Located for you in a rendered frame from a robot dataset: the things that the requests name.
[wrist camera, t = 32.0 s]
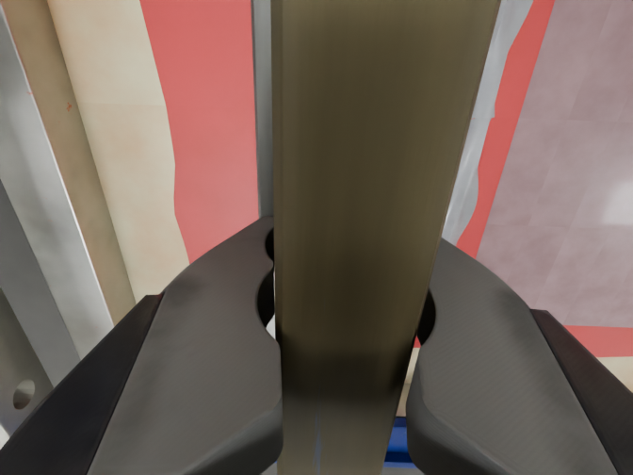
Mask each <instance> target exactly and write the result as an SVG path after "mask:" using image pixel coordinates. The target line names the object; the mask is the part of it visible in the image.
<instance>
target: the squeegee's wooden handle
mask: <svg viewBox="0 0 633 475"><path fill-rule="evenodd" d="M500 4H501V0H270V14H271V82H272V151H273V219H274V287H275V340H276V341H277V342H278V344H279V346H280V349H281V371H282V397H283V433H284V445H283V449H282V452H281V454H280V456H279V458H278V459H277V475H381V471H382V467H383V463H384V460H385V456H386V453H387V449H388V445H389V441H390V437H391V433H392V430H393V426H394V422H395V418H396V414H397V410H398V405H399V401H400V397H401V393H402V389H403V386H404V382H405V378H406V374H407V370H408V367H409V363H410V359H411V355H412V351H413V348H414V342H415V338H416V334H417V330H418V326H419V322H420V319H421V315H422V311H423V307H424V303H425V300H426V296H427V293H428V289H429V285H430V278H431V275H432V271H433V267H434V263H435V259H436V255H437V252H438V248H439V244H440V240H441V236H442V234H443V230H444V226H445V222H446V215H447V211H448V208H449V204H450V200H451V196H452V192H453V189H454V185H455V181H456V178H457V174H458V170H459V167H460V163H461V159H462V155H463V148H464V145H465V141H466V137H467V133H468V129H469V125H470V123H471V119H472V115H473V111H474V107H475V103H476V100H477V96H478V92H479V85H480V81H481V78H482V74H483V70H484V67H485V63H486V59H487V56H488V52H489V48H490V44H491V40H492V36H493V33H494V29H495V22H496V18H497V14H498V12H499V8H500Z"/></svg>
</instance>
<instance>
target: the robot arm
mask: <svg viewBox="0 0 633 475"><path fill-rule="evenodd" d="M274 314H275V298H274V219H273V217H270V216H265V217H262V218H260V219H258V220H257V221H255V222H253V223H251V224H250V225H248V226H247V227H245V228H243V229H242V230H240V231H239V232H237V233H236V234H234V235H232V236H231V237H229V238H227V239H226V240H224V241H222V242H221V243H220V244H219V245H217V246H215V247H214V248H212V249H211V250H209V251H208V252H206V253H205V254H203V255H202V256H200V257H199V258H198V259H196V260H195V261H193V262H192V263H191V264H190V265H188V266H187V267H186V268H185V269H184V270H182V271H181V272H180V273H179V274H178V275H177V276H176V277H175V278H174V279H173V280H172V281H171V282H170V283H169V284H168V285H167V286H166V287H165V288H164V289H163V290H162V291H161V292H160V293H159V294H158V295H145V296H144V297H143V298H142V299H141V300H140V301H139V302H138V303H137V304H136V305H135V306H134V307H133V308H132V309H131V310H130V311H129V312H128V313H127V314H126V315H125V316H124V317H123V319H122V320H121V321H120V322H119V323H118V324H117V325H116V326H115V327H114V328H113V329H112V330H111V331H110V332H109V333H108V334H107V335H106V336H105V337H104V338H103V339H102V340H101V341H100V342H99V343H98V344H97V345H96V346H95V347H94V348H93V349H92V350H91V351H90V352H89V353H88V354H87V355H86V356H85V357H84V358H83V359H82V360H81V361H80V362H79V363H78V364H77V365H76V366H75V367H74V368H73V369H72V370H71V371H70V372H69V373H68V374H67V375H66V376H65V378H64V379H63V380H62V381H61V382H60V383H59V384H58V385H57V386H56V387H55V388H54V389H53V390H52V391H51V392H50V393H49V394H48V395H47V396H46V397H45V398H44V399H43V400H42V401H41V402H40V403H39V404H38V406H37V407H36V408H35V409H34V410H33V411H32V412H31V413H30V414H29V416H28V417H27V418H26V419H25V420H24V421H23V423H22V424H21V425H20V426H19V427H18V429H17V430H16V431H15V432H14V433H13V435H12V436H11V437H10V438H9V440H8V441H7V442H6V444H5V445H4V446H3V447H2V449H1V450H0V475H260V474H261V473H263V472H264V471H265V470H266V469H268V468H269V467H270V466H271V465H273V464H274V463H275V462H276V461H277V459H278V458H279V456H280V454H281V452H282V449H283V445H284V433H283V397H282V371H281V349H280V346H279V344H278V342H277V341H276V340H275V339H274V338H273V337H272V335H271V334H270V333H269V332H268V330H267V329H266V327H267V326H268V323H269V322H270V321H271V319H272V318H273V316H274ZM416 336H417V338H418V340H419V343H420V346H421V347H420V349H419V352H418V356H417V359H416V363H415V367H414V374H413V378H412V381H411V385H410V389H409V393H408V397H407V401H406V427H407V448H408V452H409V455H410V457H411V459H412V461H413V463H414V464H415V466H416V467H417V468H418V469H419V470H420V471H422V472H423V473H424V474H425V475H633V393H632V392H631V391H630V390H629V389H628V388H627V387H626V386H625V385H624V384H623V383H622V382H621V381H620V380H619V379H618V378H617V377H616V376H615V375H614V374H612V373H611V372H610V371H609V370H608V369H607V368H606V367H605V366H604V365H603V364H602V363H601V362H600V361H599V360H598V359H597V358H596V357H595V356H594V355H593V354H592V353H591V352H590V351H589V350H588V349H586V348H585V347H584V346H583V345H582V344H581V343H580V342H579V341H578V340H577V339H576V338H575V337H574V336H573V335H572V334H571V333H570V332H569V331H568V330H567V329H566V328H565V327H564V326H563V325H562V324H561V323H560V322H558V321H557V320H556V319H555V318H554V317H553V316H552V315H551V314H550V313H549V312H548V311H547V310H540V309H531V308H530V307H529V306H528V305H527V304H526V302H525V301H524V300H523V299H522V298H521V297H520V296H519V295H518V294H517V293H516V292H515V291H514V290H513V289H512V288H510V287H509V286H508V285H507V284H506V283H505V282H504V281H503V280H502V279H500V278H499V277H498V276H497V275H496V274H494V273H493V272H492V271H491V270H489V269H488V268H486V267H485V266H484V265H482V264H481V263H480V262H478V260H476V259H475V258H473V257H472V256H470V255H469V254H467V253H465V252H464V251H462V250H461V249H459V248H458V247H456V246H454V245H453V244H451V243H450V242H448V241H447V240H445V239H444V238H442V237H441V240H440V244H439V248H438V252H437V255H436V259H435V263H434V267H433V271H432V275H431V278H430V285H429V289H428V293H427V296H426V300H425V303H424V307H423V311H422V315H421V319H420V322H419V326H418V330H417V334H416Z"/></svg>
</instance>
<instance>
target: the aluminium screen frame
mask: <svg viewBox="0 0 633 475"><path fill-rule="evenodd" d="M0 179H1V181H2V183H3V186H4V188H5V190H6V192H7V195H8V197H9V199H10V202H11V204H12V206H13V208H14V211H15V213H16V215H17V217H18V220H19V222H20V224H21V225H22V228H23V230H24V233H25V236H26V238H27V240H28V242H29V245H30V247H31V249H32V251H33V254H34V255H35V257H36V259H37V262H38V264H39V266H40V268H41V272H42V274H43V277H44V279H45V281H46V283H47V286H48V287H49V289H50V291H51V294H52V296H53V298H54V300H55V303H56V305H57V308H58V311H59V313H60V315H61V317H62V319H63V321H64V323H65V325H66V328H67V330H68V332H69V334H70V337H71V339H72V341H73V344H74V346H75V348H76V350H77V353H78V355H79V357H80V359H81V360H82V359H83V358H84V357H85V356H86V355H87V354H88V353H89V352H90V351H91V350H92V349H93V348H94V347H95V346H96V345H97V344H98V343H99V342H100V341H101V340H102V339H103V338H104V337H105V336H106V335H107V334H108V333H109V332H110V331H111V330H112V329H113V328H114V327H115V326H116V325H117V324H118V323H119V322H120V321H121V320H122V319H123V317H124V316H125V315H126V314H127V313H128V312H129V311H130V310H131V309H132V308H133V307H134V306H135V305H136V300H135V297H134V294H133V290H132V288H131V285H130V281H129V278H128V274H127V271H126V268H125V265H124V262H123V258H122V253H121V249H120V246H119V242H118V240H117V237H116V233H115V230H114V226H113V223H112V220H111V217H110V214H109V211H108V207H107V204H106V198H105V195H104V192H103V189H102V185H101V182H100V179H99V175H98V172H97V169H96V166H95V163H94V159H93V156H92V152H91V149H90V147H89V141H88V138H87V134H86V131H85V127H84V125H83V122H82V118H81V115H80V111H79V108H78V105H77V102H76V99H75V95H74V92H73V86H72V83H71V79H70V77H69V74H68V70H67V67H66V63H65V60H64V57H63V54H62V51H61V48H60V44H59V41H58V37H57V33H56V29H55V26H54V22H53V19H52V16H51V12H50V9H49V6H48V3H47V0H0Z"/></svg>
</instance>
